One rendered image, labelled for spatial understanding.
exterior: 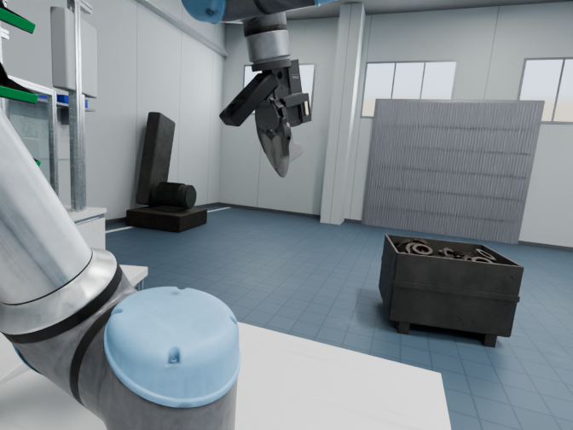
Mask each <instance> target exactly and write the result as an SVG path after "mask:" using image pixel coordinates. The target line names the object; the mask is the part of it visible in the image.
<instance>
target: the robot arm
mask: <svg viewBox="0 0 573 430"><path fill-rule="evenodd" d="M181 1H182V5H183V7H184V8H185V9H186V11H187V12H188V13H189V15H190V16H192V17H193V18H194V19H196V20H198V21H204V22H209V23H211V24H217V23H242V25H243V31H244V35H245V39H246V47H247V53H248V57H249V61H250V62H253V64H252V65H251V67H252V72H253V73H254V72H260V71H262V72H261V73H258V74H257V75H256V76H255V77H254V78H253V79H252V80H251V81H250V82H249V83H248V85H247V86H246V87H245V88H244V89H243V90H242V91H241V92H240V93H239V94H238V95H237V96H236V97H235V99H234V100H233V101H232V102H231V103H230V104H229V105H228V106H227V107H226V108H225V109H224V110H223V111H222V112H221V113H220V114H219V117H220V119H221V120H222V121H223V123H224V124H225V125H231V126H236V127H239V126H241V125H242V124H243V122H244V121H245V120H246V119H247V118H248V117H249V116H250V115H251V113H252V112H253V111H254V110H255V121H256V128H257V134H258V139H259V141H260V143H261V145H262V148H263V151H264V152H265V153H266V156H267V158H268V160H269V162H270V164H271V165H272V166H273V168H274V170H275V171H276V173H277V174H278V175H279V176H280V177H285V176H286V174H287V171H288V166H289V163H291V162H292V161H293V160H295V159H296V158H297V157H299V155H301V154H302V153H303V146H302V145H301V144H299V143H296V142H294V141H293V136H292V132H291V127H294V126H298V125H301V124H303V123H307V122H310V121H312V119H311V111H310V98H309V93H303V91H302V84H301V77H300V69H299V62H298V59H297V60H290V58H289V59H288V56H290V55H291V50H290V43H289V36H288V30H287V19H286V11H290V10H294V9H303V8H308V7H312V6H316V7H319V6H320V5H321V4H324V3H330V2H334V1H337V0H181ZM305 102H307V104H308V111H309V115H308V116H306V109H305ZM271 130H272V131H271ZM0 332H1V333H2V334H3V335H4V336H5V337H6V338H7V339H8V340H9V341H10V342H11V343H12V345H13V348H14V350H15V352H16V353H17V355H18V357H19V358H20V360H21V361H22V362H23V363H24V364H25V365H26V366H28V367H29V368H30V369H32V370H34V371H35V372H37V373H39V374H40V375H44V376H45V377H46V378H48V379H49V380H50V381H52V382H53V383H55V384H56V385H57V386H58V387H59V388H61V389H62V390H63V391H65V392H66V393H68V394H69V395H70V396H72V397H73V398H75V399H76V400H77V401H78V402H79V403H80V404H82V405H83V406H84V407H85V408H86V409H87V410H89V411H90V412H92V413H93V414H94V415H96V416H97V417H98V418H100V419H101V420H102V421H103V422H104V424H105V426H106V429H107V430H234V427H235V412H236V398H237V383H238V375H239V373H240V363H241V355H240V346H239V327H238V323H237V320H236V318H235V316H234V313H233V312H232V311H231V310H230V309H229V308H228V307H227V306H226V305H225V304H224V303H223V302H222V301H221V300H220V299H218V298H216V297H214V296H212V295H210V294H208V293H205V292H202V291H199V290H196V289H192V288H185V289H183V290H181V289H178V288H177V287H159V288H149V289H145V290H142V291H139V292H138V291H137V290H135V289H134V288H133V286H132V285H131V284H130V282H129V280H128V278H127V277H126V275H125V273H124V272H123V270H122V269H121V267H120V265H119V263H118V261H117V260H116V258H115V257H114V256H113V255H112V254H111V253H110V252H109V251H107V250H104V249H100V248H93V247H90V246H89V245H88V243H87V242H86V240H85V239H84V237H83V236H82V234H81V233H80V231H79V230H78V227H77V226H76V224H75V223H74V222H73V221H72V218H71V217H70V215H69V214H68V212H67V210H66V209H65V207H64V206H63V205H62V203H61V201H60V200H59V198H58V196H57V195H56V193H55V191H54V190H53V189H52V187H51V186H50V184H49V182H48V181H47V179H46V178H45V176H44V174H43V173H42V172H41V170H40V169H39V167H38V165H37V163H36V162H35V160H34V159H33V158H32V156H31V154H30V153H29V151H28V150H27V148H26V146H25V144H24V143H23V142H22V141H21V139H20V137H19V135H18V134H17V132H16V131H15V129H14V127H13V126H12V125H11V123H10V122H9V120H8V118H7V117H6V115H5V113H4V112H3V110H2V109H1V108H0Z"/></svg>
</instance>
